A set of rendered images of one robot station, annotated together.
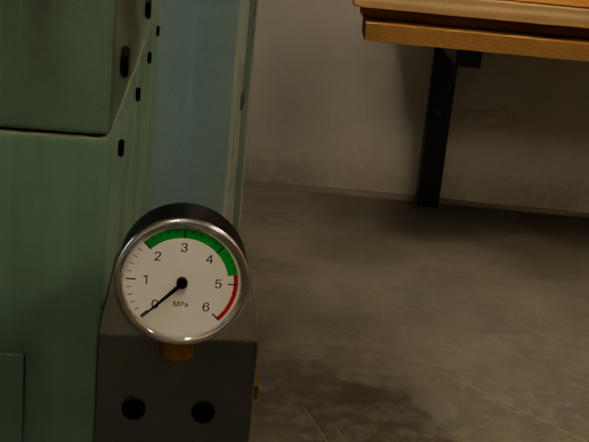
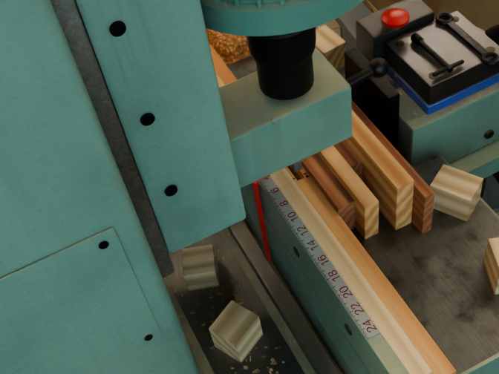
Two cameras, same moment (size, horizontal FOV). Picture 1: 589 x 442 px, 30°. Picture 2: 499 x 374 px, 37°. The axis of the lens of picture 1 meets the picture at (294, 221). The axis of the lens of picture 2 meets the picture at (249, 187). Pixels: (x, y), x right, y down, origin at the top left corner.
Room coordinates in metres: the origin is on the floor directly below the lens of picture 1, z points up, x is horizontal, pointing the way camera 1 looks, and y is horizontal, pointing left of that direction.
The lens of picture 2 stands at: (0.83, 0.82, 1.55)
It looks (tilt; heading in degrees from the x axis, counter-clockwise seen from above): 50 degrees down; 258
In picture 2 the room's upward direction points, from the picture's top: 11 degrees counter-clockwise
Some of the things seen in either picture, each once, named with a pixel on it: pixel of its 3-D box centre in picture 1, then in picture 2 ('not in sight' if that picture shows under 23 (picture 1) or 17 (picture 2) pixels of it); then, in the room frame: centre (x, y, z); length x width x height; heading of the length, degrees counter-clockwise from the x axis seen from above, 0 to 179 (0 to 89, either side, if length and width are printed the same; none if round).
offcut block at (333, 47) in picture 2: not in sight; (325, 50); (0.56, 0.14, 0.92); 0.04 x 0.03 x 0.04; 102
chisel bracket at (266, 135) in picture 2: not in sight; (271, 123); (0.69, 0.33, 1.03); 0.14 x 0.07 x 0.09; 6
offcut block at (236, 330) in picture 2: not in sight; (236, 331); (0.79, 0.41, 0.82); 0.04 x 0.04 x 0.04; 33
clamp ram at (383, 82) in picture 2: not in sight; (393, 90); (0.53, 0.28, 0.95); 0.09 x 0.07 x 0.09; 96
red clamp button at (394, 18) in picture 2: not in sight; (395, 18); (0.51, 0.24, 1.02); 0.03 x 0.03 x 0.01
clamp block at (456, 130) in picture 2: not in sight; (425, 97); (0.49, 0.27, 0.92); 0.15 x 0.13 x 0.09; 96
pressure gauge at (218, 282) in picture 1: (181, 287); not in sight; (0.49, 0.05, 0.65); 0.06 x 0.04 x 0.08; 96
